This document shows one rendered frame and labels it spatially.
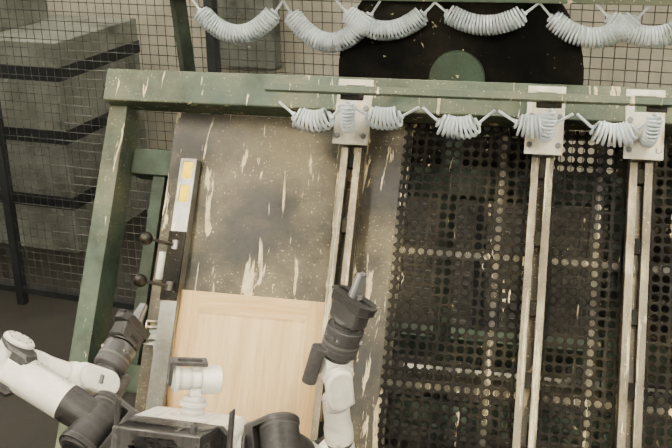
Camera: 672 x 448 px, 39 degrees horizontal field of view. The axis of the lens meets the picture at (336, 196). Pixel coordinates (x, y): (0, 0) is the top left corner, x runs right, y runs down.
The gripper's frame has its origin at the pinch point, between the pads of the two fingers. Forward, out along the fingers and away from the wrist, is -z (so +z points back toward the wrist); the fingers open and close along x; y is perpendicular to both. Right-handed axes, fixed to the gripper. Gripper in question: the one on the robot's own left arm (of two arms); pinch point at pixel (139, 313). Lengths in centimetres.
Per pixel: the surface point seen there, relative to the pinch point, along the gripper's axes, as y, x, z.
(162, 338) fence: -2.6, 14.2, -2.1
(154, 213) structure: -15.4, -1.1, -36.9
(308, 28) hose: 16, -11, -108
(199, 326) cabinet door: 5.9, 16.8, -8.4
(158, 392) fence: -2.2, 22.2, 10.7
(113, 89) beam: -20, -34, -57
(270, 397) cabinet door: 27.1, 32.8, 3.3
